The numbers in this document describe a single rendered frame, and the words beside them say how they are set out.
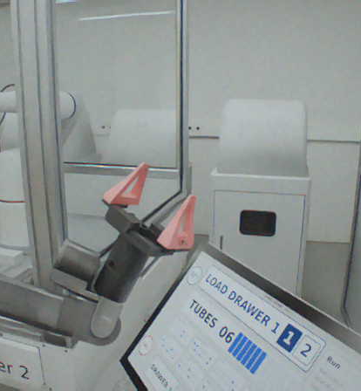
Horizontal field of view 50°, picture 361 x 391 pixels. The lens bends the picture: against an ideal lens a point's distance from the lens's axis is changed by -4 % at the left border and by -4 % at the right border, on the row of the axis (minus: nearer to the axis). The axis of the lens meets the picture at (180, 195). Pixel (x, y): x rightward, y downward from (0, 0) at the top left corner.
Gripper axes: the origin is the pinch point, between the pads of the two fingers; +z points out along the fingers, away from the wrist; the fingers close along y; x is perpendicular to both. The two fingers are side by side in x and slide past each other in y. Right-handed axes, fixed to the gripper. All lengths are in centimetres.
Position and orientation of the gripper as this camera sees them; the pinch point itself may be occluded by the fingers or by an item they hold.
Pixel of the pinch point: (166, 183)
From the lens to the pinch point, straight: 58.8
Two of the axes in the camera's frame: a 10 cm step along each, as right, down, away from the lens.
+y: -7.2, -5.0, 4.9
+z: 4.6, -8.7, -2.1
